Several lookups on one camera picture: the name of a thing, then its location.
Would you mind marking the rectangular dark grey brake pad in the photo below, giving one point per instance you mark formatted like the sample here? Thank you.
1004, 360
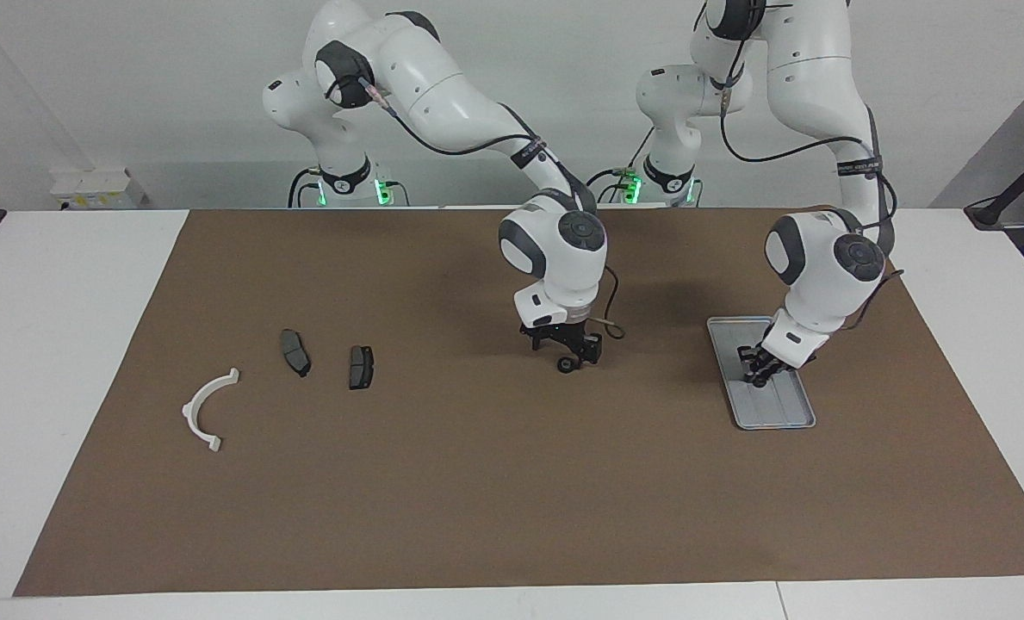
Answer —
361, 368

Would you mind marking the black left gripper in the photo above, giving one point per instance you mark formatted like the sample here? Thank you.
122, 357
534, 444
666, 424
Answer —
766, 357

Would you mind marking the white curved plastic bracket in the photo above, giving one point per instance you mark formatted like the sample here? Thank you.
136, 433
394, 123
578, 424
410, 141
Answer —
191, 415

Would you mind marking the slanted dark grey brake pad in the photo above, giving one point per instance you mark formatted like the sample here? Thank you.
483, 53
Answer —
294, 351

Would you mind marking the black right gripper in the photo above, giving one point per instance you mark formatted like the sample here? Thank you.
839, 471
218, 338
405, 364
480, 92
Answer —
563, 331

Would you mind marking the large black bearing gear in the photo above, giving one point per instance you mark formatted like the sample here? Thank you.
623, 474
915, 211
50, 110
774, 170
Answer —
568, 365

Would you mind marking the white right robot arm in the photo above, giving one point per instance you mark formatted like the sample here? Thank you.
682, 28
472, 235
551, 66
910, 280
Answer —
443, 95

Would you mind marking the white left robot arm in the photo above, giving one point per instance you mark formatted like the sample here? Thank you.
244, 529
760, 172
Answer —
822, 258

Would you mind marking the brown table mat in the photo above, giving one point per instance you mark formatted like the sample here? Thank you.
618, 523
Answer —
512, 482

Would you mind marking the grey metal tray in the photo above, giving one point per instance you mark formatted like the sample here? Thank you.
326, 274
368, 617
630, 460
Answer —
778, 413

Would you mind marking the black stand with rod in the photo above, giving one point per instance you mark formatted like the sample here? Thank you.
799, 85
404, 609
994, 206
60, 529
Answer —
989, 213

